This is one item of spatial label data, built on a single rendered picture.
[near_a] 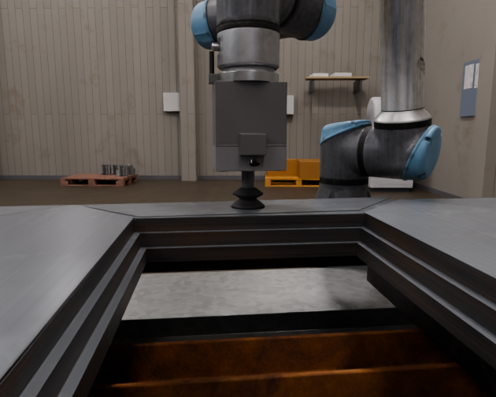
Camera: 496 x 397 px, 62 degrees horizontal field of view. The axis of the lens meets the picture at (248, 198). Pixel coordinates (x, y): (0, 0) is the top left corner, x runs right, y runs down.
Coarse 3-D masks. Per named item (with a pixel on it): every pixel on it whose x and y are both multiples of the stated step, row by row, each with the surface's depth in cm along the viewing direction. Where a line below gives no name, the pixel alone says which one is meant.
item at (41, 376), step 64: (128, 256) 38; (192, 256) 45; (256, 256) 46; (320, 256) 47; (384, 256) 41; (448, 256) 32; (64, 320) 23; (448, 320) 29; (0, 384) 16; (64, 384) 21
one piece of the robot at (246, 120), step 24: (240, 72) 46; (264, 72) 46; (216, 96) 46; (240, 96) 47; (264, 96) 47; (216, 120) 47; (240, 120) 47; (264, 120) 48; (216, 144) 47; (240, 144) 46; (264, 144) 46; (216, 168) 48; (240, 168) 48; (264, 168) 48
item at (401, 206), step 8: (376, 208) 51; (384, 208) 51; (392, 208) 51; (400, 208) 51; (408, 208) 51; (416, 208) 51; (424, 208) 51; (432, 208) 51; (440, 208) 51; (448, 208) 51; (456, 208) 51; (464, 208) 51; (472, 208) 51; (480, 208) 51; (488, 208) 51
